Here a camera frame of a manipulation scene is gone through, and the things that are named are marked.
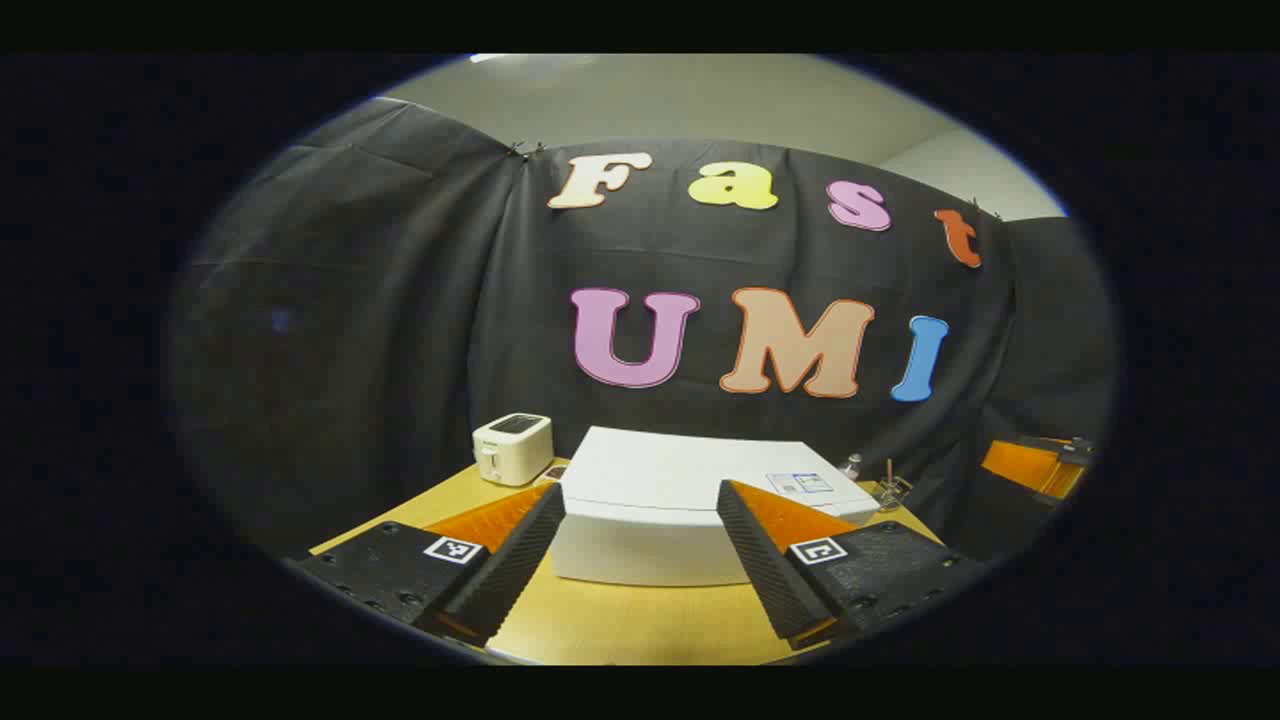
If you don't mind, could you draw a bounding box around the small metal wire stand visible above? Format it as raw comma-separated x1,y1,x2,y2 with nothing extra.
876,459,913,511

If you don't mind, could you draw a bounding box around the white microwave oven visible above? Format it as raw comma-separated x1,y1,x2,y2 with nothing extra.
549,427,881,588

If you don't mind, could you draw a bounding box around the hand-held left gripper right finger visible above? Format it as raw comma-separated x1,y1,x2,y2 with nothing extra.
716,480,986,641

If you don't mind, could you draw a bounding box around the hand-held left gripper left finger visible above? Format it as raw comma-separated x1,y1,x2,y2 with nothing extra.
290,483,567,646

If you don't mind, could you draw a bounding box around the black backdrop cloth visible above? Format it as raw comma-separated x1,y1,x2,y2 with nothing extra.
170,97,1116,561

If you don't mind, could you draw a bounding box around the white toaster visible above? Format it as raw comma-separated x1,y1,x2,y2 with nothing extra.
472,413,554,488

